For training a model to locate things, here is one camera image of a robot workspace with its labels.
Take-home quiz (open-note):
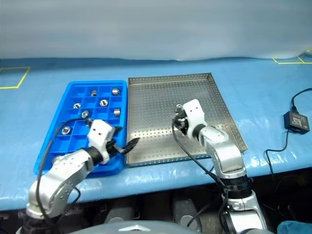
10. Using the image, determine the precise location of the black power adapter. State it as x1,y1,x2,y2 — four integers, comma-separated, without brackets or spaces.
283,111,310,135

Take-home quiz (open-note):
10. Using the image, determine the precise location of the grey rounded shape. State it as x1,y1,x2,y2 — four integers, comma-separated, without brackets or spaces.
104,198,136,224
172,197,203,226

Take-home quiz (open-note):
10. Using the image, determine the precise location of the perforated metal tray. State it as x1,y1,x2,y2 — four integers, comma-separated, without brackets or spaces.
126,72,249,168

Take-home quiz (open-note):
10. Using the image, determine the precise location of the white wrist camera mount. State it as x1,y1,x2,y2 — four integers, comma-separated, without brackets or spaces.
87,119,115,164
182,98,206,137

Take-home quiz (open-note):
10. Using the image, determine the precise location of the grey robot torso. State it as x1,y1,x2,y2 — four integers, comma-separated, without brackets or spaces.
80,220,181,234

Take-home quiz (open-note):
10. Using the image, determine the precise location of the blue cloth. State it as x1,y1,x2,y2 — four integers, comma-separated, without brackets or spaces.
276,220,312,234

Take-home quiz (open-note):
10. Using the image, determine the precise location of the black adapter cable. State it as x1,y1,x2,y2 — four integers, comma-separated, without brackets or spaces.
291,88,312,112
265,131,291,175

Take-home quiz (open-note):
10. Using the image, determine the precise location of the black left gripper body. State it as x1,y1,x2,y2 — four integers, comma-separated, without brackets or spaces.
106,138,123,157

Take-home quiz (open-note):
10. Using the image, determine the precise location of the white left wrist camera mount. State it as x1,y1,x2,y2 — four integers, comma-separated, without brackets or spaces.
87,119,115,164

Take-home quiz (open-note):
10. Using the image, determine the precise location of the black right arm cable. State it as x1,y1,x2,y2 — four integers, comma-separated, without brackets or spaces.
172,119,230,220

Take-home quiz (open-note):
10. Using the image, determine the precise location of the blue compartment tray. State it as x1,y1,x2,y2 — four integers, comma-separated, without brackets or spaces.
33,80,129,176

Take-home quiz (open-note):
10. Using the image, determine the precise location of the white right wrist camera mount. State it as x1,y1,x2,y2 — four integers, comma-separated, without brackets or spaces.
182,98,206,137

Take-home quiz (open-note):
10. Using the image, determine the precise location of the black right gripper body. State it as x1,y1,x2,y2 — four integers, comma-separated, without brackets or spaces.
172,110,190,135

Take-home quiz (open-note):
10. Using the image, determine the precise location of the blue table cover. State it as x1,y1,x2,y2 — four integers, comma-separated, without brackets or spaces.
0,57,312,210

